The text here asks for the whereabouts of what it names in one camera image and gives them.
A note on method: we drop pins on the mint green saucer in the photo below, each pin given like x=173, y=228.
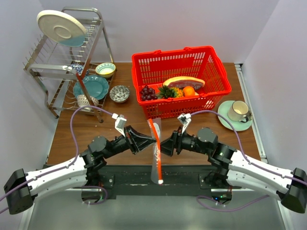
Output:
x=223, y=110

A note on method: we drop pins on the cream enamel mug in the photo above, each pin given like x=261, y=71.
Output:
x=240, y=112

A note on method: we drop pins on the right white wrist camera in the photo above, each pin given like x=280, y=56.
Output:
x=185, y=120

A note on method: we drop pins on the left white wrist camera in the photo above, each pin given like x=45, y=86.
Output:
x=120, y=122

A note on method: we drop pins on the clear zip top bag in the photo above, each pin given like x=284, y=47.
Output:
x=156, y=172

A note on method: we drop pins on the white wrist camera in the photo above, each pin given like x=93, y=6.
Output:
x=185, y=120
x=120, y=122

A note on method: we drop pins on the red plastic shopping basket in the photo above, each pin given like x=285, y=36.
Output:
x=154, y=68

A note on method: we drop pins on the teal scalloped plate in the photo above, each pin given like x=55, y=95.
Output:
x=96, y=86

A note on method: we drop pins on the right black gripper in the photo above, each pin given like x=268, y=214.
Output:
x=167, y=146

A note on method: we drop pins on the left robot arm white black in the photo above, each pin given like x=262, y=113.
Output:
x=23, y=188

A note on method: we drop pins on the orange fruit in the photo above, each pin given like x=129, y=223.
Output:
x=188, y=91

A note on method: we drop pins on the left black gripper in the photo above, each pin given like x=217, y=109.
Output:
x=135, y=141

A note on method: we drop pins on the black white patterned bowl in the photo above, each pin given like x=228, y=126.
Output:
x=119, y=94

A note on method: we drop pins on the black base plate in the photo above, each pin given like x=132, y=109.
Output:
x=179, y=180

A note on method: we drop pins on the blue patterned dish in rack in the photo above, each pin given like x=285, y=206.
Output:
x=78, y=67

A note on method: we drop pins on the yellow rimmed teal bowl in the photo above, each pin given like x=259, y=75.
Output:
x=105, y=70

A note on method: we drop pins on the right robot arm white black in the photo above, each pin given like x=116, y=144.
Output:
x=235, y=169

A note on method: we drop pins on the patterned bowl in rack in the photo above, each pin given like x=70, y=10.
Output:
x=82, y=101

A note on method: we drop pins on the purple grape bunch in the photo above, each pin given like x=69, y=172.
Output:
x=148, y=93

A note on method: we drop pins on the small toy pineapple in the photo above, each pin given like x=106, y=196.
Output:
x=166, y=92

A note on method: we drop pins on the metal dish rack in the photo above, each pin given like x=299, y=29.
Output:
x=50, y=63

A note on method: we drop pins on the large white blue plate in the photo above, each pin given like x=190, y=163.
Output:
x=61, y=28

